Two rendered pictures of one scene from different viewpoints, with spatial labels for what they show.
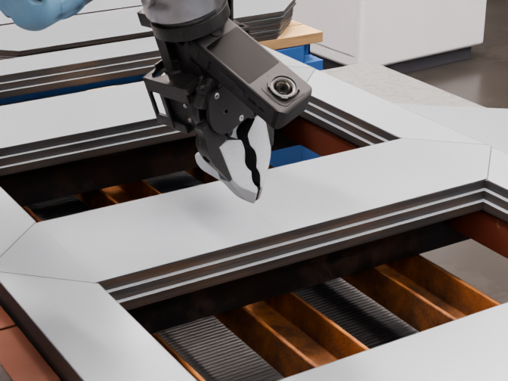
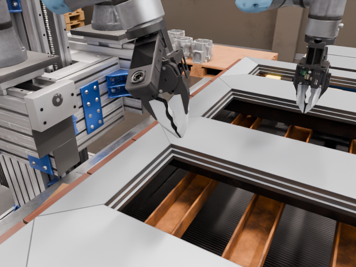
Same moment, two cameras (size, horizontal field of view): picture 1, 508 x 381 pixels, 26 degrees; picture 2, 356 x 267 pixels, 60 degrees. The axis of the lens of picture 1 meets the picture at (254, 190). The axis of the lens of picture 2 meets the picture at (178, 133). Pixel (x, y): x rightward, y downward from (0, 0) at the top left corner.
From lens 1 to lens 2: 87 cm
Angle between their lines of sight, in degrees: 54
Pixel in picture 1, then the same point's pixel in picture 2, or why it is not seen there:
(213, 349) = not seen: hidden behind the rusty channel
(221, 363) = not seen: hidden behind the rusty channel
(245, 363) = (283, 221)
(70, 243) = (193, 127)
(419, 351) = (190, 258)
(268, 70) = (143, 66)
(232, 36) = (149, 44)
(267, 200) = (285, 155)
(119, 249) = (199, 138)
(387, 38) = not seen: outside the picture
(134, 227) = (220, 134)
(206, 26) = (132, 34)
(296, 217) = (280, 168)
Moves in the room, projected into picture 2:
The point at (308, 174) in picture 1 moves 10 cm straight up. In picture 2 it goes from (328, 156) to (338, 121)
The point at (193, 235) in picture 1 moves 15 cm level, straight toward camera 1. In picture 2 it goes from (229, 149) to (180, 168)
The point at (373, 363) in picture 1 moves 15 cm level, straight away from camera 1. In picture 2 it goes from (165, 243) to (240, 219)
